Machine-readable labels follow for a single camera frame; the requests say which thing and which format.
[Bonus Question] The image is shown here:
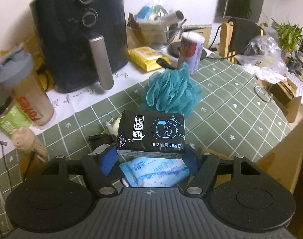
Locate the green label jar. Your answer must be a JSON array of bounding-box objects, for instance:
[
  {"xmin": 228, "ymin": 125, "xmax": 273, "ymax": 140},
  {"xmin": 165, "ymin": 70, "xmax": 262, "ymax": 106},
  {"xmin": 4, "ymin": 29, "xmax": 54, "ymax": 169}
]
[{"xmin": 0, "ymin": 97, "xmax": 32, "ymax": 138}]

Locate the teal bath loofah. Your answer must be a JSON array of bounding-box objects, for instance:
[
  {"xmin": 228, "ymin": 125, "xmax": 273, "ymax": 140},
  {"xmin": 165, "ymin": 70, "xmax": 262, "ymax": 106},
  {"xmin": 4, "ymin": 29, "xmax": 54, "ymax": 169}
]
[{"xmin": 139, "ymin": 63, "xmax": 202, "ymax": 118}]

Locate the green white wipes pack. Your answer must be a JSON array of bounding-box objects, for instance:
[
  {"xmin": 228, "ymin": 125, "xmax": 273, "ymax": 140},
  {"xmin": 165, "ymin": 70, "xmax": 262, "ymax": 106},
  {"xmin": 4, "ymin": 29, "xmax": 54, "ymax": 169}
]
[{"xmin": 103, "ymin": 117, "xmax": 121, "ymax": 137}]

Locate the blue wet wipes pack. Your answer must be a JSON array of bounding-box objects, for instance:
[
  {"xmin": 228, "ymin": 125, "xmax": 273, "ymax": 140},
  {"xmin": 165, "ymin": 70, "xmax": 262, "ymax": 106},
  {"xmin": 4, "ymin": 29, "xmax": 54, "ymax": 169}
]
[{"xmin": 119, "ymin": 157, "xmax": 190, "ymax": 188}]

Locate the black tissue pack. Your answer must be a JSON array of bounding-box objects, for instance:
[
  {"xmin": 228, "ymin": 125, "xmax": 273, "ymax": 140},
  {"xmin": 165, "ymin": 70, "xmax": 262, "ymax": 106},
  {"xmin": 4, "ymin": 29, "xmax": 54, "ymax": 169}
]
[{"xmin": 116, "ymin": 110, "xmax": 185, "ymax": 159}]

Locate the green checkered tablecloth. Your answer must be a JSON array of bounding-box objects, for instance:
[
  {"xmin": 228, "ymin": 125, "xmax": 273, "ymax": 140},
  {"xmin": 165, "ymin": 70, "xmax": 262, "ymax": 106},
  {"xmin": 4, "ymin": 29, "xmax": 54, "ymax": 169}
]
[{"xmin": 0, "ymin": 52, "xmax": 293, "ymax": 239}]

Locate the yellow wipes pack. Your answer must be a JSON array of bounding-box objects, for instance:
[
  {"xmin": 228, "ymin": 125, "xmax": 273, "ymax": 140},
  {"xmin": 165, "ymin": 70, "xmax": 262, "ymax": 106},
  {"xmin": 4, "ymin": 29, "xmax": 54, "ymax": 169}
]
[{"xmin": 128, "ymin": 46, "xmax": 171, "ymax": 72}]

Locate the grey lid shaker bottle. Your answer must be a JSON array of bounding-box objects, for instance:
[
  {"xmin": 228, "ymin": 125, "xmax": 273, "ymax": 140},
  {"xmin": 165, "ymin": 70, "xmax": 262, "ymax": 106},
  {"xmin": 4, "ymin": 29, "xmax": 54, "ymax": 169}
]
[{"xmin": 0, "ymin": 44, "xmax": 54, "ymax": 126}]

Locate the green potted plant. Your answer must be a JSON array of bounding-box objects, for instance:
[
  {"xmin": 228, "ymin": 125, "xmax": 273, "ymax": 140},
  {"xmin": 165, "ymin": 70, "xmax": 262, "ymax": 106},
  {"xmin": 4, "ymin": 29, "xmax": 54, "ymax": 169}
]
[{"xmin": 272, "ymin": 20, "xmax": 303, "ymax": 52}]

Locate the wooden chair with black cloth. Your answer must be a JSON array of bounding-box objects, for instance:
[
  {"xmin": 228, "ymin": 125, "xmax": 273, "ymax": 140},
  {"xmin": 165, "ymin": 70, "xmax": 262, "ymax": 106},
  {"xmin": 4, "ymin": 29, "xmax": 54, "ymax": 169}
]
[{"xmin": 218, "ymin": 17, "xmax": 264, "ymax": 63}]

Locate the black air fryer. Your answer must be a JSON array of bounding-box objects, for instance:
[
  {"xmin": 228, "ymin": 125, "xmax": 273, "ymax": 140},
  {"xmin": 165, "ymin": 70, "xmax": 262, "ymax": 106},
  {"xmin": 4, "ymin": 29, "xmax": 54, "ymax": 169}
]
[{"xmin": 30, "ymin": 0, "xmax": 128, "ymax": 93}]

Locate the cardboard box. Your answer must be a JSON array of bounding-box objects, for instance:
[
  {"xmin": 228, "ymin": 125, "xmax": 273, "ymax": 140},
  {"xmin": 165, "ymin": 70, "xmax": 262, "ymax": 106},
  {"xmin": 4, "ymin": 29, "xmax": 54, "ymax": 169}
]
[{"xmin": 205, "ymin": 120, "xmax": 303, "ymax": 238}]

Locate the clear plastic bag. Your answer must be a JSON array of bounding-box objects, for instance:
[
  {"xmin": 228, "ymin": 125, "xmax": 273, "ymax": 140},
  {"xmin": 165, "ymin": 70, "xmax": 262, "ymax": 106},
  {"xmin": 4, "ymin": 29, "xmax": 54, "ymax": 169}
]
[{"xmin": 235, "ymin": 35, "xmax": 288, "ymax": 84}]

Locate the white purple canister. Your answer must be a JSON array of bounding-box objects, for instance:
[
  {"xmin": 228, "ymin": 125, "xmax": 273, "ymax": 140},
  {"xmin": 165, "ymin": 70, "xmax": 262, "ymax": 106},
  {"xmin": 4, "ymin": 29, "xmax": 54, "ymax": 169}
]
[{"xmin": 177, "ymin": 31, "xmax": 205, "ymax": 75}]

